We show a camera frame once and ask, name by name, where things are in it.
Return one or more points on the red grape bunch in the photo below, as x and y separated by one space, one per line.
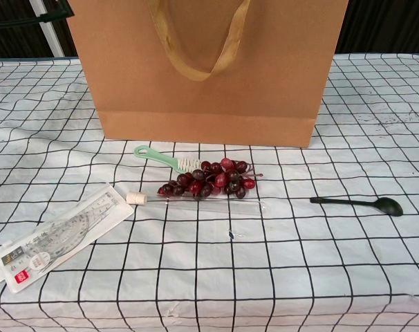
218 178

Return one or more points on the teal table pad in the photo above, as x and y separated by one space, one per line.
23 58

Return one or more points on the white black checkered tablecloth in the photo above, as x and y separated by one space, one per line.
334 259

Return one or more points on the green brush white bristles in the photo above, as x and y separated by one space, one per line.
150 154

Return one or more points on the black plastic spoon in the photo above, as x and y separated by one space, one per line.
389 207

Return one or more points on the glass test tube with cork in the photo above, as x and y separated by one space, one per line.
137 198

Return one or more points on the ruler set clear package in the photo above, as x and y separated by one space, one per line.
57 235

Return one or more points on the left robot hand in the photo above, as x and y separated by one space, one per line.
29 10

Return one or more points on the brown paper bag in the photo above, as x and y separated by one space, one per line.
209 103

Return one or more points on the white partition post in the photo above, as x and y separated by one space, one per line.
52 38

